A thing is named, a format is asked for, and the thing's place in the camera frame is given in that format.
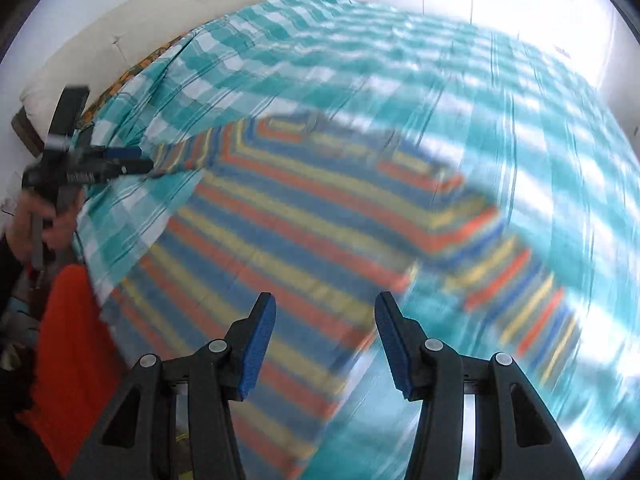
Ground red trousers of person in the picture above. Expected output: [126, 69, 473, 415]
[18, 264, 125, 474]

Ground person's left hand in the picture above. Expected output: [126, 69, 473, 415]
[4, 190, 85, 263]

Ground striped multicolour knit sweater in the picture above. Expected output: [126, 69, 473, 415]
[103, 113, 579, 479]

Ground teal white plaid bedspread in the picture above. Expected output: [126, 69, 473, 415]
[79, 0, 639, 479]

